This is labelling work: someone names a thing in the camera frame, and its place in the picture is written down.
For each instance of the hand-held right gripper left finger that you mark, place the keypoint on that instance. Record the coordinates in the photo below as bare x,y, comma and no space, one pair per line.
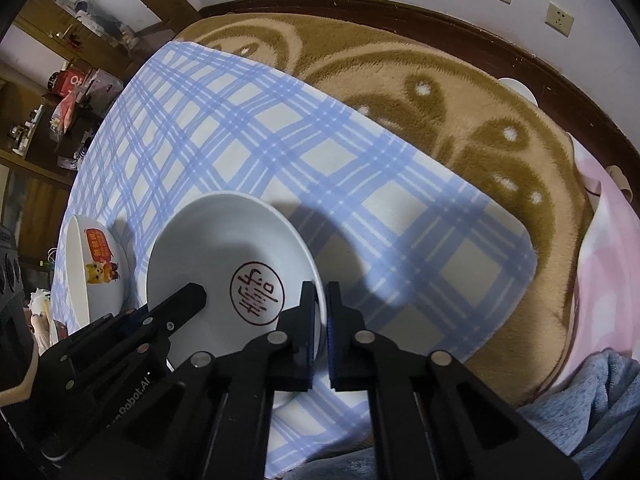
305,350

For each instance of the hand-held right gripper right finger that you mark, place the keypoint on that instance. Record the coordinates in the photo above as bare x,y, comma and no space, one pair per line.
346,350

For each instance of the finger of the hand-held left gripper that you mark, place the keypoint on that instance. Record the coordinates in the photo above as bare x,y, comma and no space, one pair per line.
185,302
100,330

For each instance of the white bowl cartoon print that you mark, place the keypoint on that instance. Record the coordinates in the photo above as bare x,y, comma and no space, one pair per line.
112,290

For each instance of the white bowl red seal print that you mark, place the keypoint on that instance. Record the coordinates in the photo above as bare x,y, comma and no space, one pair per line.
215,245

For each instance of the blue plaid cloth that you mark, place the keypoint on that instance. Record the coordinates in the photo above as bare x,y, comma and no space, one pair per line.
250,135

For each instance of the pink packet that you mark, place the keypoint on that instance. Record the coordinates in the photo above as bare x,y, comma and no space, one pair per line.
65,110

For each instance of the pink grey box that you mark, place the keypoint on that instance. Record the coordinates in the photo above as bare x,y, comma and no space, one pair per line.
102,91

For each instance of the red box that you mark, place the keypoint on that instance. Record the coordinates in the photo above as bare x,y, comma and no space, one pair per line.
67,82

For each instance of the pink blanket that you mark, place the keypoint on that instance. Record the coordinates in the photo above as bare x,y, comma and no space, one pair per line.
605,260

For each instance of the brown patterned blanket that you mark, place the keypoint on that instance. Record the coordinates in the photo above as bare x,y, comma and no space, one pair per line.
400,60

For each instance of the white round dish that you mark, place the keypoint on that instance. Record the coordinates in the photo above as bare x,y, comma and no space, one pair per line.
517,87

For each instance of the wooden cabinet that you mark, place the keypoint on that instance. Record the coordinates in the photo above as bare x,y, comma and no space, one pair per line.
37,15

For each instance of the dark wooden bed frame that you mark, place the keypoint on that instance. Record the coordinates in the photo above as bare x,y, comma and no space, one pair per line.
565,92

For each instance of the white power wall socket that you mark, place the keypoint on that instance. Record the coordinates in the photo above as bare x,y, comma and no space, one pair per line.
559,19

